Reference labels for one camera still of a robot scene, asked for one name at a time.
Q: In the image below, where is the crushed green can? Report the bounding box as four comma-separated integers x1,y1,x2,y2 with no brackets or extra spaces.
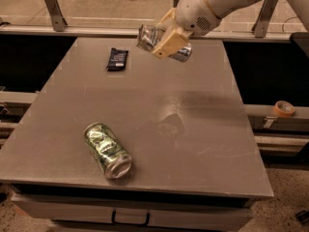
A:
84,123,132,180

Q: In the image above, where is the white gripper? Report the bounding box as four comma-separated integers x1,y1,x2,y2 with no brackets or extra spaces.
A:
151,0,221,59

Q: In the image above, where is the grey drawer front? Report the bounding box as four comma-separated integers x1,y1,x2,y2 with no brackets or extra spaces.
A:
12,193,253,232

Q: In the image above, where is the orange tape roll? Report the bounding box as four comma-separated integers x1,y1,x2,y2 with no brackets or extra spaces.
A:
273,101,295,117

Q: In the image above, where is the crushed silver redbull can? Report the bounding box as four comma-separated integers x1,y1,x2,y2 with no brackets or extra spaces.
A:
137,24,192,62

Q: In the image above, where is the dark blue snack packet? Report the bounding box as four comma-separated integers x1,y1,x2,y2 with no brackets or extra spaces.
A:
106,47,128,72

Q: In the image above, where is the right metal rail bracket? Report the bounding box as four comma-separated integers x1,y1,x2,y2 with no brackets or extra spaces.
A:
252,0,278,38

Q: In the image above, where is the black drawer handle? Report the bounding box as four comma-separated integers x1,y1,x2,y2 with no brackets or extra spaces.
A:
111,209,151,226

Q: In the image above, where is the left metal rail bracket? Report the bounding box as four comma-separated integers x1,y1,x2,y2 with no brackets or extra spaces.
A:
44,0,68,32

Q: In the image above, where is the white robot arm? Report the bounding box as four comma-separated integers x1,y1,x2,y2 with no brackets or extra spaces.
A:
152,0,309,59

